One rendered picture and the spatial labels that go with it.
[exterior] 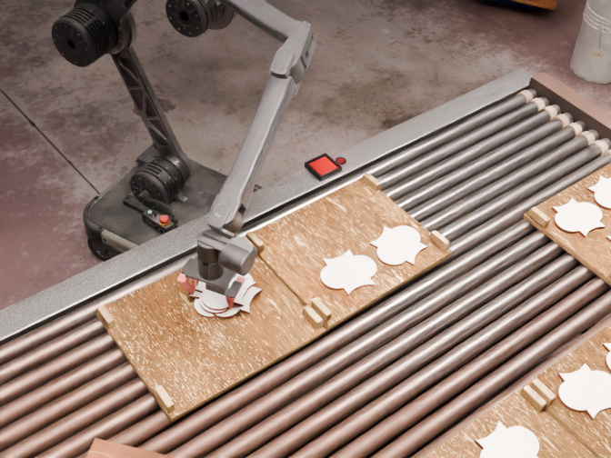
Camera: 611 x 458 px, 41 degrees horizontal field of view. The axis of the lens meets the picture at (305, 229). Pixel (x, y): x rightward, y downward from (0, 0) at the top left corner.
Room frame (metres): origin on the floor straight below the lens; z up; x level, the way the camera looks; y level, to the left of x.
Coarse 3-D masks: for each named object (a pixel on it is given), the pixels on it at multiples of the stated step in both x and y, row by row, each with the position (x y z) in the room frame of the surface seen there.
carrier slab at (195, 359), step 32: (256, 256) 1.38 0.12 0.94; (160, 288) 1.25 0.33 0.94; (128, 320) 1.15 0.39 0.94; (160, 320) 1.16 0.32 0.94; (192, 320) 1.16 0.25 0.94; (224, 320) 1.17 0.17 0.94; (256, 320) 1.18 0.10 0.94; (288, 320) 1.18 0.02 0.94; (128, 352) 1.06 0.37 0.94; (160, 352) 1.07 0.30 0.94; (192, 352) 1.07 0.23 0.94; (224, 352) 1.08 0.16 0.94; (256, 352) 1.09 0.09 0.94; (288, 352) 1.09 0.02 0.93; (160, 384) 0.98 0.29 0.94; (192, 384) 0.99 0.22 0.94; (224, 384) 0.99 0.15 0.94
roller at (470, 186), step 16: (576, 128) 2.01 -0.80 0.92; (544, 144) 1.92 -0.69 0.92; (560, 144) 1.95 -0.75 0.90; (512, 160) 1.84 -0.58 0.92; (528, 160) 1.86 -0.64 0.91; (480, 176) 1.76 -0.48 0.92; (496, 176) 1.78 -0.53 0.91; (448, 192) 1.68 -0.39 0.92; (464, 192) 1.69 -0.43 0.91; (416, 208) 1.61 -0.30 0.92; (432, 208) 1.62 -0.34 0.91; (128, 368) 1.03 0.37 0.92; (96, 384) 0.98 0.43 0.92; (112, 384) 0.99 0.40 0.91; (64, 400) 0.94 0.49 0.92; (80, 400) 0.94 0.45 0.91; (32, 416) 0.89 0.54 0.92; (48, 416) 0.90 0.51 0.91; (64, 416) 0.91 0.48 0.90; (0, 432) 0.85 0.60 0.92; (16, 432) 0.86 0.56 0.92; (32, 432) 0.87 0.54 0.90; (0, 448) 0.82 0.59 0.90
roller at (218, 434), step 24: (528, 240) 1.52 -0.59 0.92; (480, 264) 1.42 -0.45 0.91; (504, 264) 1.43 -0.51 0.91; (456, 288) 1.33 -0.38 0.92; (408, 312) 1.25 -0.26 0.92; (432, 312) 1.27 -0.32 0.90; (384, 336) 1.17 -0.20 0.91; (336, 360) 1.09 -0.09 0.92; (288, 384) 1.02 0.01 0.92; (312, 384) 1.03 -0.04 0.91; (264, 408) 0.96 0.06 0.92; (216, 432) 0.89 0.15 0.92; (240, 432) 0.90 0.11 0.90; (192, 456) 0.83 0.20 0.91
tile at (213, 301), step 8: (232, 280) 1.26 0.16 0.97; (248, 280) 1.27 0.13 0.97; (200, 288) 1.23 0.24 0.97; (248, 288) 1.25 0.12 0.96; (208, 296) 1.21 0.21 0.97; (216, 296) 1.21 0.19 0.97; (224, 296) 1.21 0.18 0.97; (240, 296) 1.22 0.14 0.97; (208, 304) 1.18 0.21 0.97; (216, 304) 1.19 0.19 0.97; (224, 304) 1.19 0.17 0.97; (240, 304) 1.19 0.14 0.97
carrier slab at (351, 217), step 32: (352, 192) 1.64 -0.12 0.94; (288, 224) 1.49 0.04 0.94; (320, 224) 1.50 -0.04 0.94; (352, 224) 1.51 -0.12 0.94; (384, 224) 1.52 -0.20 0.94; (416, 224) 1.53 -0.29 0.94; (288, 256) 1.38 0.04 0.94; (320, 256) 1.39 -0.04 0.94; (416, 256) 1.42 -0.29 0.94; (448, 256) 1.43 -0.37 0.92; (288, 288) 1.29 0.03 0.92; (320, 288) 1.29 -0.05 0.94; (384, 288) 1.30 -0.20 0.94
